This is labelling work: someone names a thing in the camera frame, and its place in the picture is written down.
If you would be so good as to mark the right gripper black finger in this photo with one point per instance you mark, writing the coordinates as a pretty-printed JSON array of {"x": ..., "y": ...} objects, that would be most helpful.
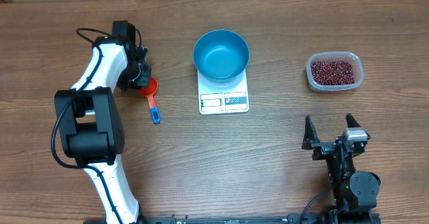
[
  {"x": 310, "y": 139},
  {"x": 351, "y": 121}
]

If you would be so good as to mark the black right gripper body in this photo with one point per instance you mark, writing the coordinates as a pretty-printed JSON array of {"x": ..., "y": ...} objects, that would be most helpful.
[{"x": 330, "y": 145}]

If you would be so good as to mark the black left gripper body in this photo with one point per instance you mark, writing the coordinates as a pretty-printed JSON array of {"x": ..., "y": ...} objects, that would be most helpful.
[{"x": 137, "y": 74}]

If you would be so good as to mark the orange measuring scoop blue handle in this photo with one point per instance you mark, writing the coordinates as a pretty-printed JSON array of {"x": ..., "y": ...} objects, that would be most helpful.
[{"x": 149, "y": 92}]

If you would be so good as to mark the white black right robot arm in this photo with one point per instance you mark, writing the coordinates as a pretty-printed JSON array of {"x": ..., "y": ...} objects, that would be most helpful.
[{"x": 355, "y": 192}]

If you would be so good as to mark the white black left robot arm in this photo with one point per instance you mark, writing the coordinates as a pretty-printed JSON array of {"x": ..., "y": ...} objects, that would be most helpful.
[{"x": 89, "y": 124}]

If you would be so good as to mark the white digital kitchen scale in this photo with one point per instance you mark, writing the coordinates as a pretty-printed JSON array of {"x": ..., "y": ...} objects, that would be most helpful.
[{"x": 216, "y": 98}]

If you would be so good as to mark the blue plastic bowl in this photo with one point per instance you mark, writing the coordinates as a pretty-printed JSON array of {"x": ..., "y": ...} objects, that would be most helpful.
[{"x": 221, "y": 55}]

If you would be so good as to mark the clear plastic food container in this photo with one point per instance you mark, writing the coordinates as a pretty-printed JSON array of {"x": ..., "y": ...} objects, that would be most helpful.
[{"x": 350, "y": 57}]

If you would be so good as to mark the red adzuki beans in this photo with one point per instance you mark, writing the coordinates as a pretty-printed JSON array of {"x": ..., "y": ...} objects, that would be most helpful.
[{"x": 332, "y": 72}]

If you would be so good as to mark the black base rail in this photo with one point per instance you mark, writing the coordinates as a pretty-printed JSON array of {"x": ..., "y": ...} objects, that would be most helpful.
[{"x": 293, "y": 218}]

